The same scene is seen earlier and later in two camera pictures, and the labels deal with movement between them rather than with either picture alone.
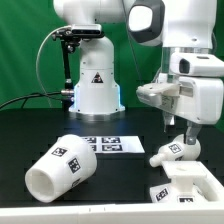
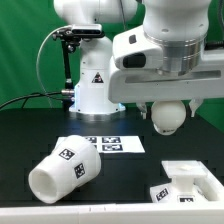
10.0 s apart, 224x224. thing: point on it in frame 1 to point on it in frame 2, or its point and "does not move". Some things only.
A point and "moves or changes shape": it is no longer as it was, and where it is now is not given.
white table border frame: x=199 y=212 does not move
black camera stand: x=69 y=42 does not move
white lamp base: x=181 y=189 does not move
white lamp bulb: x=176 y=150 moves or changes shape
